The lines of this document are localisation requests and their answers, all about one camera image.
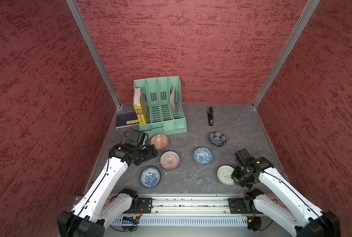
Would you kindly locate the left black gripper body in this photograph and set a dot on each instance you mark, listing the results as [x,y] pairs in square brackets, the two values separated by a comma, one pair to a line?
[145,154]

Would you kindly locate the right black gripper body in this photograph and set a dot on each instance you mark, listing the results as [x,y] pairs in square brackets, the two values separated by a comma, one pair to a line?
[241,177]

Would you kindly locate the white green lattice bowl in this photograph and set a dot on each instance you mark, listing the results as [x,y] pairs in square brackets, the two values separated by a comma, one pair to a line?
[224,174]

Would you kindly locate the orange patterned bowl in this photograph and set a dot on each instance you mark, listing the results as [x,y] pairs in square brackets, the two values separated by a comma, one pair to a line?
[160,141]

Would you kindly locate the pink brown striped bowl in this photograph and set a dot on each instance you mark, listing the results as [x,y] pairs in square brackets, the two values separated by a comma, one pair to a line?
[169,160]

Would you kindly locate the dark flower shaped bowl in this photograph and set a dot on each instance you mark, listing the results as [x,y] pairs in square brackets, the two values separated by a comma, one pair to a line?
[217,139]

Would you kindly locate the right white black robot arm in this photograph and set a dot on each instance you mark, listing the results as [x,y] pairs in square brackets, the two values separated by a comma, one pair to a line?
[299,217]

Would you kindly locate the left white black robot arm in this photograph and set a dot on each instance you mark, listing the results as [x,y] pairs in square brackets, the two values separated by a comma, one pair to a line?
[89,218]

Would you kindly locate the blue floral rimmed bowl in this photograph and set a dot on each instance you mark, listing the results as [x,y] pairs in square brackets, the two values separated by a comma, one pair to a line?
[150,177]

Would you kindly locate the dark blue book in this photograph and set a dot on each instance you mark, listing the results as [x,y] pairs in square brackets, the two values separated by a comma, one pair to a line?
[128,119]

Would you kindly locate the blue swirl pattern bowl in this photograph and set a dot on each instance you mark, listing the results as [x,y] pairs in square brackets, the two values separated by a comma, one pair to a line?
[203,156]

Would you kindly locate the yellow book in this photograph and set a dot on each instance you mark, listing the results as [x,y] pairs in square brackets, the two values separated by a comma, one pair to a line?
[141,112]

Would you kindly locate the green plastic file organizer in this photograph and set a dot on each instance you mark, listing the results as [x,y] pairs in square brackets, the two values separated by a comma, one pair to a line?
[156,95]

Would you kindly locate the thin book in organizer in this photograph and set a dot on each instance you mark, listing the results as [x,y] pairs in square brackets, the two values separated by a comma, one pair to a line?
[173,99]

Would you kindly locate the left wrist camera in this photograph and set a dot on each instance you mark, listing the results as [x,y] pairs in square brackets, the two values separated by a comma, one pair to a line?
[135,138]

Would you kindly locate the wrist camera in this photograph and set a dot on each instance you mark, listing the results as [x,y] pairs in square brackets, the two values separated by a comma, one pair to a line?
[243,157]
[135,138]

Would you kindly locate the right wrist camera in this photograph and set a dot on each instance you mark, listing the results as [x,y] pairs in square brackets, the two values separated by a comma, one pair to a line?
[243,157]

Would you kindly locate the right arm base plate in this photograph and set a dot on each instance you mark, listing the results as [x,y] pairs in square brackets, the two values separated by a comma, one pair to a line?
[240,206]

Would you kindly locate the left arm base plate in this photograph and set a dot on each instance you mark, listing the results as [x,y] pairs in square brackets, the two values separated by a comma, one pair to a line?
[142,205]

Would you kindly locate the aluminium mounting rail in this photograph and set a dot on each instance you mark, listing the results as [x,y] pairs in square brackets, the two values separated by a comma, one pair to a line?
[190,204]

